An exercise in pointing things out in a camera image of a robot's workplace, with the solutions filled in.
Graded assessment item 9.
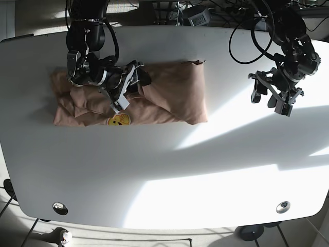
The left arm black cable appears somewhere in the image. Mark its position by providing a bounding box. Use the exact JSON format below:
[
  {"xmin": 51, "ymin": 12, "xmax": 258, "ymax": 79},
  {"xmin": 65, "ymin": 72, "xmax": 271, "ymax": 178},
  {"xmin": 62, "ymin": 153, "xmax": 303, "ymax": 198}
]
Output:
[{"xmin": 228, "ymin": 10, "xmax": 283, "ymax": 70}]

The right silver table grommet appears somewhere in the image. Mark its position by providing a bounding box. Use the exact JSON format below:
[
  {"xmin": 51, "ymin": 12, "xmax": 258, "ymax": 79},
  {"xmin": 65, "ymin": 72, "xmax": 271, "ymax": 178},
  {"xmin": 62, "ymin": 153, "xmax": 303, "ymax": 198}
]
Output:
[{"xmin": 276, "ymin": 201, "xmax": 291, "ymax": 214}]

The left silver table grommet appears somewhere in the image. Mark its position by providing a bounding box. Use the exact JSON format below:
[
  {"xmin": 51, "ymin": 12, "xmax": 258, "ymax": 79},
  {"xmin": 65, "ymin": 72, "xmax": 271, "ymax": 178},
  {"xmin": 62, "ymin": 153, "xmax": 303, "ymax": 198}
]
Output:
[{"xmin": 52, "ymin": 202, "xmax": 68, "ymax": 216}]

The grey multi-socket box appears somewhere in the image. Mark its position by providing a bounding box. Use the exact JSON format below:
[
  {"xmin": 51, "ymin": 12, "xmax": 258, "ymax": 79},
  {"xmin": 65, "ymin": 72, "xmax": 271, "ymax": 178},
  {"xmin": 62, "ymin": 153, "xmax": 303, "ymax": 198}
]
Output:
[{"xmin": 187, "ymin": 5, "xmax": 211, "ymax": 26}]

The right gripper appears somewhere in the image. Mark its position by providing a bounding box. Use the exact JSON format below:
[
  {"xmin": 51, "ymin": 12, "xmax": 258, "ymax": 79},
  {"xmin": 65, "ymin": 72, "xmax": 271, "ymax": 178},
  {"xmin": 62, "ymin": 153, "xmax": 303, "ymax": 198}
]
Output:
[{"xmin": 97, "ymin": 60, "xmax": 152, "ymax": 113}]

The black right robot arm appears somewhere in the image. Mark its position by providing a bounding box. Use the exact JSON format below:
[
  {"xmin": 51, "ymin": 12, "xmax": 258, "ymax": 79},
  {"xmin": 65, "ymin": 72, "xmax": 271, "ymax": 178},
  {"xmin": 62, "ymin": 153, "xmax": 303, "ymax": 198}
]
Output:
[{"xmin": 65, "ymin": 1, "xmax": 151, "ymax": 113}]

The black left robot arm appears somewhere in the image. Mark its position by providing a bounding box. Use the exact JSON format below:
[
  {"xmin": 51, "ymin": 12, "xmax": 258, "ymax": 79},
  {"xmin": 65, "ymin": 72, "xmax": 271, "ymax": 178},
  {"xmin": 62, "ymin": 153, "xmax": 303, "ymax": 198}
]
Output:
[{"xmin": 248, "ymin": 1, "xmax": 321, "ymax": 116}]

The white sneaker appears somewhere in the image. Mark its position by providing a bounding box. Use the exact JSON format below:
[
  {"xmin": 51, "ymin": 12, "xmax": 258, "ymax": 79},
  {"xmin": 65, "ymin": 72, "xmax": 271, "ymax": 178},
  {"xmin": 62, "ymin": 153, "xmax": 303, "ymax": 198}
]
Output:
[{"xmin": 59, "ymin": 230, "xmax": 72, "ymax": 247}]

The peach T-shirt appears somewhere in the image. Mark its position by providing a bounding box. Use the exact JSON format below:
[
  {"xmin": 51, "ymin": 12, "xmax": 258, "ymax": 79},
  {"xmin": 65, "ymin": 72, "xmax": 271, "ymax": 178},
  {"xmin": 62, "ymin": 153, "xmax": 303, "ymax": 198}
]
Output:
[{"xmin": 50, "ymin": 60, "xmax": 208, "ymax": 127}]

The black round stand base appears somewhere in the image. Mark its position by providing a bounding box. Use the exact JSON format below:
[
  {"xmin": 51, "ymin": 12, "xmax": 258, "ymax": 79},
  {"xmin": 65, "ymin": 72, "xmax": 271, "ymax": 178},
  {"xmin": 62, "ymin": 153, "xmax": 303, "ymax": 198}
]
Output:
[{"xmin": 239, "ymin": 225, "xmax": 264, "ymax": 241}]

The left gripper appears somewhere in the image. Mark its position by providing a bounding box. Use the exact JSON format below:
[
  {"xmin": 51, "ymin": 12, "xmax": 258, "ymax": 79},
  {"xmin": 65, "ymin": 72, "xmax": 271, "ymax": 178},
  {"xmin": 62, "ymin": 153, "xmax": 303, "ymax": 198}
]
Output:
[{"xmin": 248, "ymin": 68, "xmax": 304, "ymax": 117}]

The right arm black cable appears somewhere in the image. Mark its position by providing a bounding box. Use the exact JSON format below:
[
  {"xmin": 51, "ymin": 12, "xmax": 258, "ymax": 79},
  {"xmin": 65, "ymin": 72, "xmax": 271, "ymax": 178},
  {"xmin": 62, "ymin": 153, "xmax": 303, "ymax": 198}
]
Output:
[{"xmin": 102, "ymin": 17, "xmax": 121, "ymax": 65}]

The silver table grommet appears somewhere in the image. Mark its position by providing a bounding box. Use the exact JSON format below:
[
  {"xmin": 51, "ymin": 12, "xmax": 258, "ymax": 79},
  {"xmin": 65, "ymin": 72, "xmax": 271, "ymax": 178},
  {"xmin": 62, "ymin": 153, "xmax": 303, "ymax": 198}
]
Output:
[
  {"xmin": 276, "ymin": 201, "xmax": 291, "ymax": 214},
  {"xmin": 52, "ymin": 202, "xmax": 68, "ymax": 216}
]

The left black table leg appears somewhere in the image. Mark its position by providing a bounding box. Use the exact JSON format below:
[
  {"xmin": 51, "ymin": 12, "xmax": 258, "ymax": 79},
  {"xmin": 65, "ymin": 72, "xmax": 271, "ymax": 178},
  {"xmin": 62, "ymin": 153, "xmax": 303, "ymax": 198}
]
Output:
[{"xmin": 20, "ymin": 218, "xmax": 39, "ymax": 247}]

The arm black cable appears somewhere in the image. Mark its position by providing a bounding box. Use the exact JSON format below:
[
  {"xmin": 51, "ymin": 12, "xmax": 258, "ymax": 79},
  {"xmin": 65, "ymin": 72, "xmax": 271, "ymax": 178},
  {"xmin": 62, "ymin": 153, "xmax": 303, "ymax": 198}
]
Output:
[
  {"xmin": 102, "ymin": 17, "xmax": 121, "ymax": 65},
  {"xmin": 228, "ymin": 10, "xmax": 283, "ymax": 70}
]

